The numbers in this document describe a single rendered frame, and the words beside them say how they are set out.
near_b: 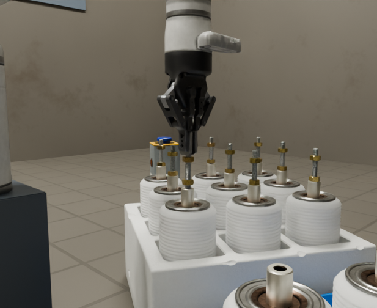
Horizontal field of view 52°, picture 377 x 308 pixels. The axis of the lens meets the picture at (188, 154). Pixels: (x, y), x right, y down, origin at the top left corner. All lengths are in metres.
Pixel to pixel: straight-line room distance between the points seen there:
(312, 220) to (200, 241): 0.20
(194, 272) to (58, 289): 0.45
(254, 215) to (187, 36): 0.30
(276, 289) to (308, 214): 0.37
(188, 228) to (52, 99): 2.62
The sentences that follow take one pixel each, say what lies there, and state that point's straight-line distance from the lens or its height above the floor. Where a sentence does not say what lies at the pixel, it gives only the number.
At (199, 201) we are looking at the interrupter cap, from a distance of 0.66.
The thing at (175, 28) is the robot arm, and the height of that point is 0.53.
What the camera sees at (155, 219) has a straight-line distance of 0.74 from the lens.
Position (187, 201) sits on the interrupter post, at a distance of 0.63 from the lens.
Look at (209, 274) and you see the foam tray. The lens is 0.61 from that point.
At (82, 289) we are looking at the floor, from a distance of 0.96.
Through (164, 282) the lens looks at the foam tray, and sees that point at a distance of 0.59.
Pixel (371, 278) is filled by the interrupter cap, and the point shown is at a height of 0.25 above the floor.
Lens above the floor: 0.42
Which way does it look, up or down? 8 degrees down
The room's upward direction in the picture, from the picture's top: straight up
